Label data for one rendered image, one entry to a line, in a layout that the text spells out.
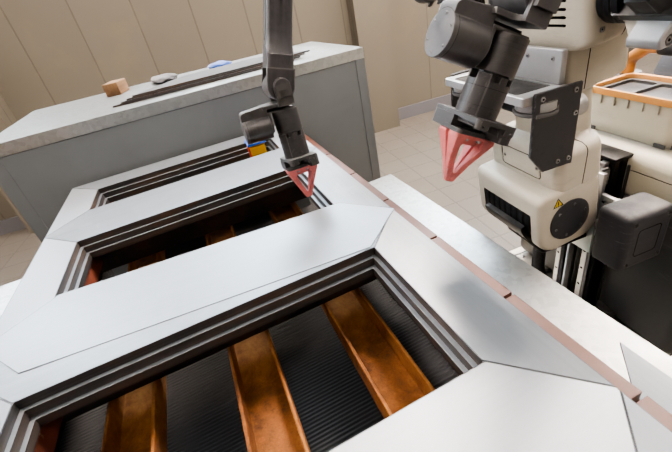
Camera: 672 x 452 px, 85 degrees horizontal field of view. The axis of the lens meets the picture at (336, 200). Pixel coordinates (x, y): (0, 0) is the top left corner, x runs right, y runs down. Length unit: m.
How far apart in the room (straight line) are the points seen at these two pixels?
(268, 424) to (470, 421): 0.36
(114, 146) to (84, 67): 2.11
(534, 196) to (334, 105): 0.89
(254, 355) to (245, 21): 2.91
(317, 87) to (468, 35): 1.05
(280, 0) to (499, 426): 0.75
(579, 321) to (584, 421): 0.35
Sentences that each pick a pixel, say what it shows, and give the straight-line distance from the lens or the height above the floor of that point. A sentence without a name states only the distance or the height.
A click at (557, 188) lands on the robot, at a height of 0.81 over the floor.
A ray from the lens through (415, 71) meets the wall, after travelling 3.87.
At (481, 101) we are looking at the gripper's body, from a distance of 0.53.
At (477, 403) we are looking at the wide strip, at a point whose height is 0.86.
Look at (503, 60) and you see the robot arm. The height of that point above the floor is 1.15.
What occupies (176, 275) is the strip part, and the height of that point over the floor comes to 0.86.
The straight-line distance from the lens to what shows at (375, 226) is 0.70.
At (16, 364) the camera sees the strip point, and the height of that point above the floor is 0.86.
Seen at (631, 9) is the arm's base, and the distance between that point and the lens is 0.73.
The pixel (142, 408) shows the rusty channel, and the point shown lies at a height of 0.68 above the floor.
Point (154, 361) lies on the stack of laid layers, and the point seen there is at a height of 0.83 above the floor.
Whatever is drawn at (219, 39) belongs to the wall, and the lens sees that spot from 3.37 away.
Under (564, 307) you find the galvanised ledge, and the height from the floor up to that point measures 0.68.
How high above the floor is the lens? 1.26
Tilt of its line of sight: 29 degrees down
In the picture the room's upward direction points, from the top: 12 degrees counter-clockwise
